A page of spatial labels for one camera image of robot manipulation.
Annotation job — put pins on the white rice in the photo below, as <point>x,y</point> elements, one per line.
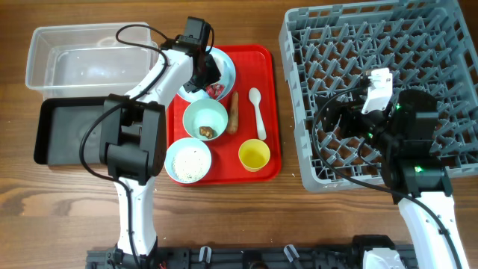
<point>190,164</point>

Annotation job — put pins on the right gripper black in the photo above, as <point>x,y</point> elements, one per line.
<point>351,113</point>

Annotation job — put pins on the black tray bin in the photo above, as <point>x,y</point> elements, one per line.
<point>61,127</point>

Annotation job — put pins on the light blue bowl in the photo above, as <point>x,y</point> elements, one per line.
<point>181,144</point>

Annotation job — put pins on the brown food scrap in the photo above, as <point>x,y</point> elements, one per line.
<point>206,131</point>

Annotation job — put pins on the yellow cup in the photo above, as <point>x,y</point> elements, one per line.
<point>254,154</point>

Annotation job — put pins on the red serving tray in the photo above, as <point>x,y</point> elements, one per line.
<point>254,68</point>

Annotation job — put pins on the clear plastic bin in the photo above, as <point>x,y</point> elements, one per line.
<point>84,60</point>

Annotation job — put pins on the light blue plate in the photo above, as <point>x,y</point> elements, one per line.
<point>227,79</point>

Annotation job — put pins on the red snack wrapper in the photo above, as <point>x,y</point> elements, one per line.
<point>215,90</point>

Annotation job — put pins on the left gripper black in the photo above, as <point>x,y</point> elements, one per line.
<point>213,76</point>

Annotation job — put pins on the orange carrot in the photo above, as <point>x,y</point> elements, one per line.
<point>232,126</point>

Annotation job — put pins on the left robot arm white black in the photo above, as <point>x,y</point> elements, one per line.
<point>133,141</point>

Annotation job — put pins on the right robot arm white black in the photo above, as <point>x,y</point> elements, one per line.
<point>415,178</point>

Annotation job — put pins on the grey dishwasher rack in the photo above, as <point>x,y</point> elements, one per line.
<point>371,52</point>

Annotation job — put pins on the white plastic spoon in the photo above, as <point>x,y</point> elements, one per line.
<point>255,98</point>

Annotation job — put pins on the green bowl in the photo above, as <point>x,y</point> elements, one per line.
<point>205,112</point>

